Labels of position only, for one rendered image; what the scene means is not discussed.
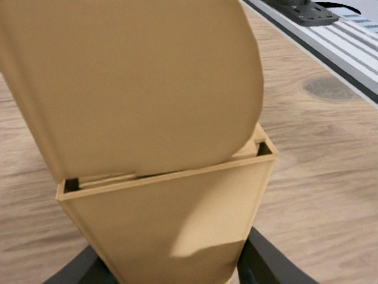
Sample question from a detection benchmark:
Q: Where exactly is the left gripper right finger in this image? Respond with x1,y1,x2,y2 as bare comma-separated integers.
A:
237,225,321,284

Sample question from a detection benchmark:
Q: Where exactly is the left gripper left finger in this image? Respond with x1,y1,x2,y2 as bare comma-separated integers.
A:
41,244,120,284

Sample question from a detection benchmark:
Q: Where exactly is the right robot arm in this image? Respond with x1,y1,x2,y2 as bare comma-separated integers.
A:
263,0,340,27

